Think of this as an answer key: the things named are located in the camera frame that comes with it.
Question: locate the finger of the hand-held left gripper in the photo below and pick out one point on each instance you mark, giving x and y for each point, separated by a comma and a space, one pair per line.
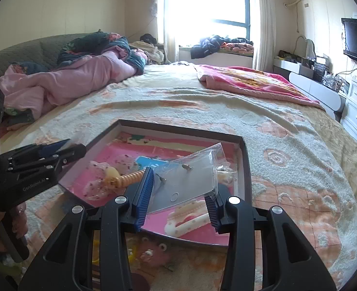
49, 149
66, 156

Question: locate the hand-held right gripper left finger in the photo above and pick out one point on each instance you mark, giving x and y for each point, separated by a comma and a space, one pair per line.
143, 200

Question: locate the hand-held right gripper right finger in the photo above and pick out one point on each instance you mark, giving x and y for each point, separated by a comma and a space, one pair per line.
214, 212

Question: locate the white hair clip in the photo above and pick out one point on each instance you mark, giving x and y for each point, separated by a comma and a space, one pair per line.
184, 221

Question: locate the pink polka dot scrunchie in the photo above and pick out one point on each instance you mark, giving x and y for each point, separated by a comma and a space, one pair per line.
98, 177

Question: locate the clear plastic bag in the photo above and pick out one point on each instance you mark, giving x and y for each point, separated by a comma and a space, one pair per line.
184, 185

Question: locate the dark shallow cardboard box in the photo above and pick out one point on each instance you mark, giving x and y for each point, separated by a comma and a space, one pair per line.
248, 172

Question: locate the person's left hand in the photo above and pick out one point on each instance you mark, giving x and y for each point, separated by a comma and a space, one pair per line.
18, 221

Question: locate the pink plush hair clip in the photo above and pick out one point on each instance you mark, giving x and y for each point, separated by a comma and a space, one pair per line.
152, 250

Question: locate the yellow hair accessory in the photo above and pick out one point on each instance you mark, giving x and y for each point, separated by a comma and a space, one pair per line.
98, 248

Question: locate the pink quilt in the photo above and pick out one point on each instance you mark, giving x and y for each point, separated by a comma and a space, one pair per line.
84, 74

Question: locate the grey quilted headboard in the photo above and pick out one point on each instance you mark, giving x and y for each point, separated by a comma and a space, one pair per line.
21, 57

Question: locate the dark floral quilt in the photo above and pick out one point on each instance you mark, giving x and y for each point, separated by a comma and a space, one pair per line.
93, 44

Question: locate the pink printed blanket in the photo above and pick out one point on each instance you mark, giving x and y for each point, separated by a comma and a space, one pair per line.
245, 80

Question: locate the dark cloth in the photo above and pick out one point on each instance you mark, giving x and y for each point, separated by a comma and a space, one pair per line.
148, 38

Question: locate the white dresser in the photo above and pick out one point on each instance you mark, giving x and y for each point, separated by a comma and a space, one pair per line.
314, 89

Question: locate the pile of clothes on sill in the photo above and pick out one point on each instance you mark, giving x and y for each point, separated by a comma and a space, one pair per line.
221, 45

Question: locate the white sheer curtain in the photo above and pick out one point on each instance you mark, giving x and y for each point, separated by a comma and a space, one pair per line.
166, 21
264, 24

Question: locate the small dresser mirror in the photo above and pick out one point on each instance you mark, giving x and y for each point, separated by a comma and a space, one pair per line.
305, 47

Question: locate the window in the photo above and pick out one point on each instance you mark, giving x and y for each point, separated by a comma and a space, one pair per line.
208, 6

